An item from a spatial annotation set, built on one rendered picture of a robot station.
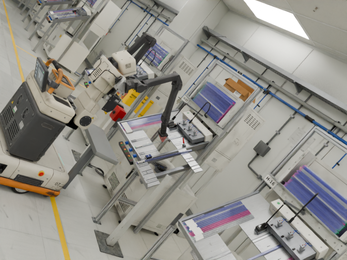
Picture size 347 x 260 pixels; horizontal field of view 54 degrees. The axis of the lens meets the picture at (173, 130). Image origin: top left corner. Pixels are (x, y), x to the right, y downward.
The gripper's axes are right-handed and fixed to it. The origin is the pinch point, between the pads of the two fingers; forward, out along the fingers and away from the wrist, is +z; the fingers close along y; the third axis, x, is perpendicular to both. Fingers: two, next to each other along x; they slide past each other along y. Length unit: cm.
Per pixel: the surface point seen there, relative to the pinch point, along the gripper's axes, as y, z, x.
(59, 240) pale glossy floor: -59, 31, 109
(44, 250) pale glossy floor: -73, 22, 121
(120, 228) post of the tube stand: -52, 46, 58
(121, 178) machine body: 23, 57, 33
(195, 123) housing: 5.2, -10.9, -38.7
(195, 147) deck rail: -21.1, -1.1, -25.8
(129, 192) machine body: -2, 56, 32
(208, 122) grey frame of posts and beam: -4.9, -16.7, -46.4
